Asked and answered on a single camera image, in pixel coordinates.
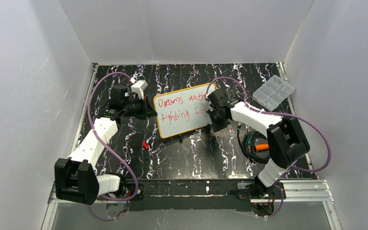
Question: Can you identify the orange green sensor plug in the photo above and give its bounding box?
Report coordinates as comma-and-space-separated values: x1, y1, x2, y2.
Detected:
246, 132, 269, 151

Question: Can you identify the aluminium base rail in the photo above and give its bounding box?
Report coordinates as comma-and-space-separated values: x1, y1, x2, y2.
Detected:
42, 179, 342, 230

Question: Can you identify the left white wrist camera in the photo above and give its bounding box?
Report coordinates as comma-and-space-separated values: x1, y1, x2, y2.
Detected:
129, 78, 148, 100

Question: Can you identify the coiled black cable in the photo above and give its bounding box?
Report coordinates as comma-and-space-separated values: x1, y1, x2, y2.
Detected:
236, 122, 278, 164

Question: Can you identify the yellow framed whiteboard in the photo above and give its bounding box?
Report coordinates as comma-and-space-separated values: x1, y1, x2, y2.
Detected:
153, 83, 216, 138

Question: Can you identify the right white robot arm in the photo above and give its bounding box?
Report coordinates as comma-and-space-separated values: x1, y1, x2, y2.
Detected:
206, 90, 310, 193

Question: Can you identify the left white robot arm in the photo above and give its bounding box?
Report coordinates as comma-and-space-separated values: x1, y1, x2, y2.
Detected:
54, 80, 157, 205

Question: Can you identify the red marker cap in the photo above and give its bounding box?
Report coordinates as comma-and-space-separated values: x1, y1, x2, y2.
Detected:
142, 141, 150, 150

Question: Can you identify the clear plastic compartment box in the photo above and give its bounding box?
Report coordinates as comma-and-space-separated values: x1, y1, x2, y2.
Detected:
252, 75, 295, 112

